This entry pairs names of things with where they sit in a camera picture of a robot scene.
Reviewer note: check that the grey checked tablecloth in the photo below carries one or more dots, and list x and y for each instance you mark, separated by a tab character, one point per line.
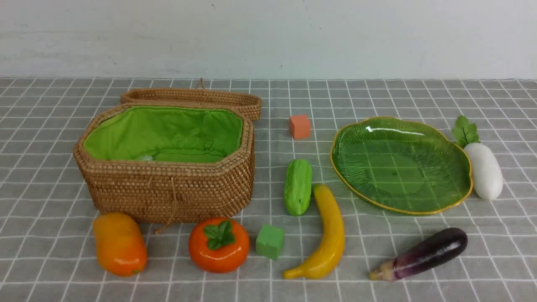
47	246

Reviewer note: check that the green cucumber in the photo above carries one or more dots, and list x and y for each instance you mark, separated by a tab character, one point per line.
297	187

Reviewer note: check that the yellow banana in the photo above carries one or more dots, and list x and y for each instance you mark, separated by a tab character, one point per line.
331	248

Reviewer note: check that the purple eggplant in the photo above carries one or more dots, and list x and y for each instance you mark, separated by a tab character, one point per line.
440	248

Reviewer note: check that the green leaf-shaped glass plate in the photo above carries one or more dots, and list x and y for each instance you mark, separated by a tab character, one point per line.
404	167

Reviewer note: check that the white radish with leaves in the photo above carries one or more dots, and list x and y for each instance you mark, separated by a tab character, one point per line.
486	172

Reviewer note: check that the wicker basket with green lining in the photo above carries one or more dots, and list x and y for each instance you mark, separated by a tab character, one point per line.
168	162

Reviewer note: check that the orange foam cube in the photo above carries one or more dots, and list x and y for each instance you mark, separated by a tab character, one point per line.
299	126

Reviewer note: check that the orange persimmon with leaf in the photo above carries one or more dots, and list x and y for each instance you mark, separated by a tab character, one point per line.
218	245

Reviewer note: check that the orange mango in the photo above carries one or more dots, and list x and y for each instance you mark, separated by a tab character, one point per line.
120	247

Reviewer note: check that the green foam cube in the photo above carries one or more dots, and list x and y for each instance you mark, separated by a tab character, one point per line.
270	241

